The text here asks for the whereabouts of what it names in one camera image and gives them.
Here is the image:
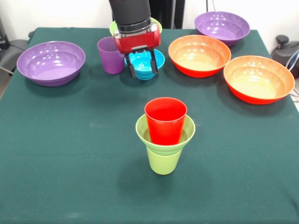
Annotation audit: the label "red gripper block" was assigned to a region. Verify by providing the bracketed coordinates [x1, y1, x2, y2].
[114, 23, 162, 78]

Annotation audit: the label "large green plastic bowl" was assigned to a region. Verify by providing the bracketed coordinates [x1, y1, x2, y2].
[109, 17, 163, 36]

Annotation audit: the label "small green plastic bowl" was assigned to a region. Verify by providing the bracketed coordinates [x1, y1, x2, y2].
[135, 114, 196, 157]

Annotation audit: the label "large purple plastic bowl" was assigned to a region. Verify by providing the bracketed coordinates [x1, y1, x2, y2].
[16, 41, 86, 87]
[194, 11, 251, 47]

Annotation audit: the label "dark green table cloth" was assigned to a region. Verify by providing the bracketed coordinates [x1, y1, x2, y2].
[0, 27, 299, 224]

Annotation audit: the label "green plastic cup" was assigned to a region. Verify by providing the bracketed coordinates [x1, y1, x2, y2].
[146, 146, 183, 175]

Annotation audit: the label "large orange plastic bowl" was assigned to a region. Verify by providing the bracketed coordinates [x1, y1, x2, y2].
[223, 55, 295, 105]
[168, 35, 232, 78]

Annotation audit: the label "small blue plastic bowl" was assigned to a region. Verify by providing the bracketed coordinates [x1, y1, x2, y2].
[124, 49, 165, 81]

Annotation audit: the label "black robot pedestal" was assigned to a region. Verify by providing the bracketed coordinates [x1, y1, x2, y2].
[149, 0, 186, 29]

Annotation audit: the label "purple plastic cup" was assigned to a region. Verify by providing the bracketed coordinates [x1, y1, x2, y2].
[97, 36, 126, 75]

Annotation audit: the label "red plastic cup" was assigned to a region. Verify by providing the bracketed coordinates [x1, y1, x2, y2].
[144, 97, 188, 146]

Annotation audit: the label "black wall cables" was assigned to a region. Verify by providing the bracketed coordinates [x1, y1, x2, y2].
[205, 0, 217, 14]

